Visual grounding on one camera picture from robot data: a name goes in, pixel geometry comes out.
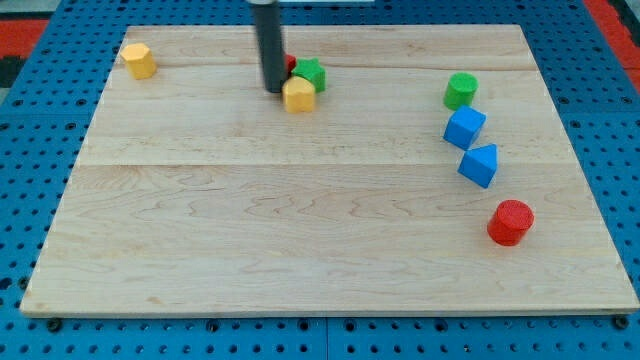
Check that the yellow hexagon block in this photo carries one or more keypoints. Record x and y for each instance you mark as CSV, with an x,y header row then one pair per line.
x,y
138,60

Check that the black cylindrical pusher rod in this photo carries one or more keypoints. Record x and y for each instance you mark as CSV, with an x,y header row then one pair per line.
x,y
266,16

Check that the blue cube block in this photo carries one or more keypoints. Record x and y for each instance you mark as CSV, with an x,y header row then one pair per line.
x,y
464,127

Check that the red cylinder block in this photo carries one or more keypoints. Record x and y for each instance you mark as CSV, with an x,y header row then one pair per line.
x,y
510,222

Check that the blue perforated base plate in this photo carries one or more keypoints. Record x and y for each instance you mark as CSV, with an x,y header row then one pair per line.
x,y
48,110

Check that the yellow heart block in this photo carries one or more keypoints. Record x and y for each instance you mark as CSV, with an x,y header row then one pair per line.
x,y
299,95

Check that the blue triangle block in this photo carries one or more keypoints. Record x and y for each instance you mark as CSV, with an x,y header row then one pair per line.
x,y
480,164

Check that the green star block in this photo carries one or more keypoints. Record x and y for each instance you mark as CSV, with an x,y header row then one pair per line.
x,y
311,70

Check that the small red block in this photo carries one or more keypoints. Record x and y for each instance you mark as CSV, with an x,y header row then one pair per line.
x,y
290,63

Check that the green cylinder block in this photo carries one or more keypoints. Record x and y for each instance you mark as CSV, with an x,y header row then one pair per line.
x,y
460,90

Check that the wooden board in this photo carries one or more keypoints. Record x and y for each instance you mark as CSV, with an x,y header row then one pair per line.
x,y
196,195

